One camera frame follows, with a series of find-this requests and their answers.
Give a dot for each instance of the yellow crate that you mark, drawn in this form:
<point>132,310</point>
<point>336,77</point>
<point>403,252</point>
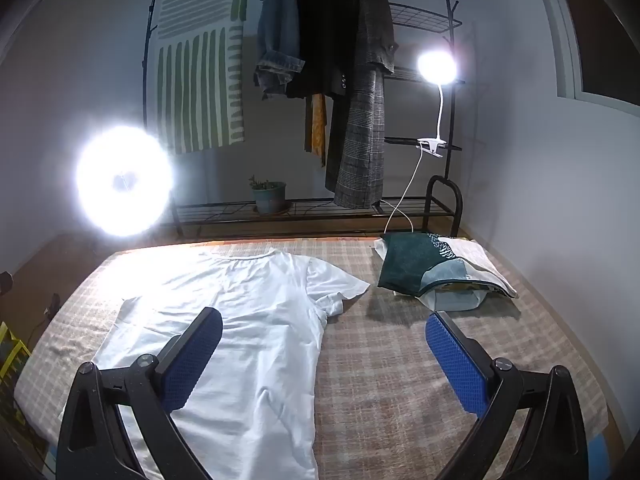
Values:
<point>10,360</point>

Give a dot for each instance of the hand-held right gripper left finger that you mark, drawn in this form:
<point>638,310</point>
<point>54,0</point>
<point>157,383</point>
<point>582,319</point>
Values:
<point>192,360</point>

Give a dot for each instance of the white clip lamp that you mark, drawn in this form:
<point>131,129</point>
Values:
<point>436,66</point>

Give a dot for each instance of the white t-shirt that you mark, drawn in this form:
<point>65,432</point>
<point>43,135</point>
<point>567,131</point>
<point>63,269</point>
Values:
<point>250,335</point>

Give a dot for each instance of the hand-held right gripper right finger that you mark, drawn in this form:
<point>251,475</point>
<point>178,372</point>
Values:
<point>457,365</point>

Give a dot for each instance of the green striped white cloth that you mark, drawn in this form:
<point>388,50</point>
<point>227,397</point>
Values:
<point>200,85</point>

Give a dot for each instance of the black jacket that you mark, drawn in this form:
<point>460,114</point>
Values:
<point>320,35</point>

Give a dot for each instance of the grey plaid coat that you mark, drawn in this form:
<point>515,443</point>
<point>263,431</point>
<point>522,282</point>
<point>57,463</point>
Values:
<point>365,135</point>

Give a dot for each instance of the blue denim jacket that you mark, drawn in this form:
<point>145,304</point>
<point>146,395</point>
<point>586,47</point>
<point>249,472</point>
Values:
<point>277,25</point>

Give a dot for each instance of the potted plant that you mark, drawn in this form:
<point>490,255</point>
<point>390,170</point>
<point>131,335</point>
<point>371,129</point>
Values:
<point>270,197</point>

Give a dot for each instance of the beige plaid bed blanket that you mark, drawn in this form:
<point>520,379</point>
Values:
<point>400,360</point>

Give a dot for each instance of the white window frame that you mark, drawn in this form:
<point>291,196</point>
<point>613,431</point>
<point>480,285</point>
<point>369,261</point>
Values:
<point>570,60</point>

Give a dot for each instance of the black metal clothes rack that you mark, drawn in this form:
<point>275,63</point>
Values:
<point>310,210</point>

